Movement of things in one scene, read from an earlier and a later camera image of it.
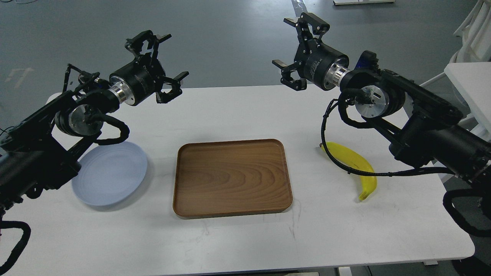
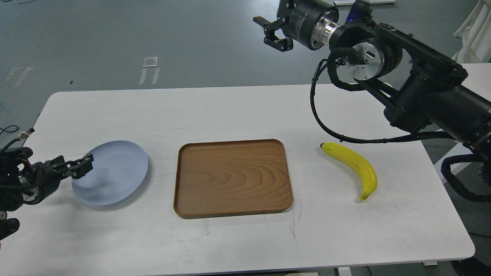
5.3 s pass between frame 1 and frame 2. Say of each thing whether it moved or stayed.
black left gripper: moved
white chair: stayed
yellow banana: stayed
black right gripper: moved
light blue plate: stayed
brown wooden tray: stayed
